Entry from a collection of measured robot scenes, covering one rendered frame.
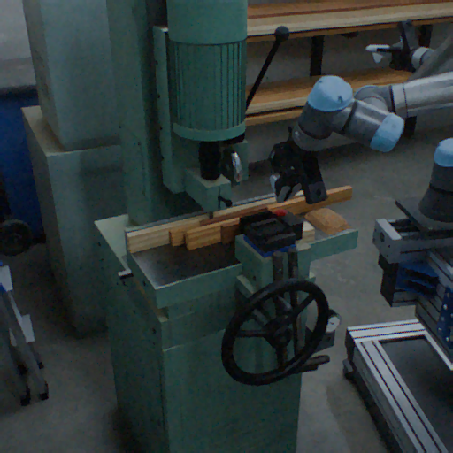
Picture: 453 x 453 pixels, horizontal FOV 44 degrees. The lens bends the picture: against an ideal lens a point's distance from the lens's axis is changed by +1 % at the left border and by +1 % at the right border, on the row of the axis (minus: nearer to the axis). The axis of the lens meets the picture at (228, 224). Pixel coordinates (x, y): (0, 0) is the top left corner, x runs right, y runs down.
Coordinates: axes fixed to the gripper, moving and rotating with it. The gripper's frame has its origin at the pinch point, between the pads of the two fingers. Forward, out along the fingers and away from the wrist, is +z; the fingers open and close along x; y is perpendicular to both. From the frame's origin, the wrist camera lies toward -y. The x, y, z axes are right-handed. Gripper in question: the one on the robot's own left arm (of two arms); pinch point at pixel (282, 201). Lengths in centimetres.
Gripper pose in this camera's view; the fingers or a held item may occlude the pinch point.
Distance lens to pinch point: 135.2
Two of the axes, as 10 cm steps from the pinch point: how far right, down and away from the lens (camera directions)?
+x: -8.8, 2.3, -4.1
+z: -2.3, 5.4, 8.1
